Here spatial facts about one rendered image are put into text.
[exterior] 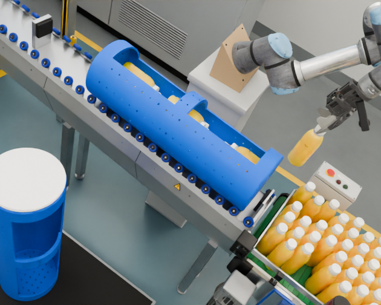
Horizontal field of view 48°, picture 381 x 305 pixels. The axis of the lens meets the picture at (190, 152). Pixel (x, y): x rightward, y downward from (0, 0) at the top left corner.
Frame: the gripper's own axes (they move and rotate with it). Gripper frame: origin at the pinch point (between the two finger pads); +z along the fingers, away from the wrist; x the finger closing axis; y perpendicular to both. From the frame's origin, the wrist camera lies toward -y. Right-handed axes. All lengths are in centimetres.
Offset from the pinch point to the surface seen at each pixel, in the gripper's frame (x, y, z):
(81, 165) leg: -45, 55, 150
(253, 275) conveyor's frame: 23, -25, 57
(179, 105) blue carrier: -8, 41, 38
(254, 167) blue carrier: 4.4, 5.2, 28.3
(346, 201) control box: -16, -42, 26
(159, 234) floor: -35, -11, 147
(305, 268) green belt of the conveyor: 11, -43, 47
